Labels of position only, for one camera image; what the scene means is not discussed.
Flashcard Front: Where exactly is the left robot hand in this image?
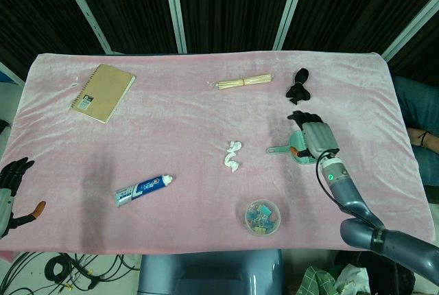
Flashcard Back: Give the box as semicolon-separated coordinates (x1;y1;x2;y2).
0;157;47;239

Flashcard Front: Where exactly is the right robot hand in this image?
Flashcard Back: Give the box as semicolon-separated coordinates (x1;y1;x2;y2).
287;110;340;158

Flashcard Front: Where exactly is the teal plastic dustpan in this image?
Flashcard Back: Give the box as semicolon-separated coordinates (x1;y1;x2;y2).
266;130;318;166

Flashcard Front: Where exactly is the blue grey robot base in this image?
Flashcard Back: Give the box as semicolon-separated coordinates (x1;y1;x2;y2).
138;248;285;295

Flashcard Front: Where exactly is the bystander forearm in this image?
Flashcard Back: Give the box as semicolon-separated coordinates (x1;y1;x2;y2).
407;128;439;154

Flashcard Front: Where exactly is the black fabric bundle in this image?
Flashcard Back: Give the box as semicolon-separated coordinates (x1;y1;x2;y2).
286;67;311;106

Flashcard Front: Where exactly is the bundle of wooden sticks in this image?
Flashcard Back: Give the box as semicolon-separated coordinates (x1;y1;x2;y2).
207;73;274;90

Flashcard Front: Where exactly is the bystander leg in jeans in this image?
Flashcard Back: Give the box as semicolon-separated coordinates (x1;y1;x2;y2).
392;75;439;188

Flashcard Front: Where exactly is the clear plastic clip jar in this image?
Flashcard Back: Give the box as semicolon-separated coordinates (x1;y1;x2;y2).
236;198;282;238

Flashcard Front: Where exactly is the pink velvet tablecloth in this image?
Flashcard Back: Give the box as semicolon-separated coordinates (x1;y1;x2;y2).
0;51;434;262

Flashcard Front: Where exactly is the black ribbed partition panel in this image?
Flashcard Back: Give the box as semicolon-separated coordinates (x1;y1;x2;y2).
389;10;439;85
174;0;299;52
284;0;439;56
0;0;106;73
68;0;179;54

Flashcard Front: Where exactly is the blue white toothpaste tube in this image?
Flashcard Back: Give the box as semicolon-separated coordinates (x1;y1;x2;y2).
115;174;174;208

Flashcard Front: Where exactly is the green checked cloth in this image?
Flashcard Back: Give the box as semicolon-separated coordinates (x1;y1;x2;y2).
295;265;339;295

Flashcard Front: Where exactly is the brown spiral notebook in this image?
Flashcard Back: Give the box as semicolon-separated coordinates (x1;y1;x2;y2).
71;64;137;125

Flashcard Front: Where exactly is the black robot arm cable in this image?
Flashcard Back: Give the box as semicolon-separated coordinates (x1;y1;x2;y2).
315;150;381;229

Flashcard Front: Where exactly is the black floor cable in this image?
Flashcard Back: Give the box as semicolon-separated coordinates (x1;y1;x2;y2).
45;253;104;291
73;253;140;282
0;252;45;295

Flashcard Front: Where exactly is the white partition frame post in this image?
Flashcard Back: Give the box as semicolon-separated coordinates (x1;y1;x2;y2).
161;0;189;54
381;0;439;62
0;61;25;86
56;0;112;54
272;0;311;51

